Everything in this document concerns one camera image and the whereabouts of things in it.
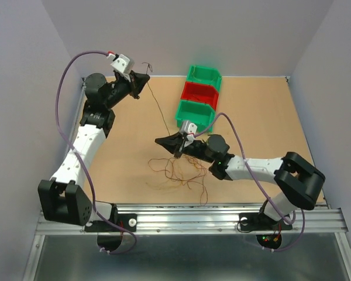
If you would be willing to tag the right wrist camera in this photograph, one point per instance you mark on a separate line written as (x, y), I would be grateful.
(188, 131)

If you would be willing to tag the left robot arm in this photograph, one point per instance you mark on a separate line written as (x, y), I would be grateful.
(98, 117)

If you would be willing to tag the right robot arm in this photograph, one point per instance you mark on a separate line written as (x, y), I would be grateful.
(299, 181)

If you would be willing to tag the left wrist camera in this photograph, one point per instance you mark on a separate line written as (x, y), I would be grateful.
(121, 63)

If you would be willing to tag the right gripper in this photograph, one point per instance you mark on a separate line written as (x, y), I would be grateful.
(171, 143)

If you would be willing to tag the red plastic bin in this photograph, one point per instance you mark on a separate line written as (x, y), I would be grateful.
(201, 93)

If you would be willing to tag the aluminium mounting rail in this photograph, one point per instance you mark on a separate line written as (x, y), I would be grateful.
(219, 219)

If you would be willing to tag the near green plastic bin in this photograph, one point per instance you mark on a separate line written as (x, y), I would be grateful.
(198, 113)

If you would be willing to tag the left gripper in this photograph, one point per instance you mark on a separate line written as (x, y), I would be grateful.
(136, 85)

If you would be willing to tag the green plastic bin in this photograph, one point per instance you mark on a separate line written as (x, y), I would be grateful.
(198, 113)
(205, 75)

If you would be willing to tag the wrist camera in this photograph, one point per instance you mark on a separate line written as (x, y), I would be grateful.
(121, 63)
(188, 131)

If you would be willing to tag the left aluminium frame post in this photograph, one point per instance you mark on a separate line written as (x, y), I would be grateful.
(79, 99)

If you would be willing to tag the far green plastic bin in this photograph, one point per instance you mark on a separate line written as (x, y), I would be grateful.
(205, 75)

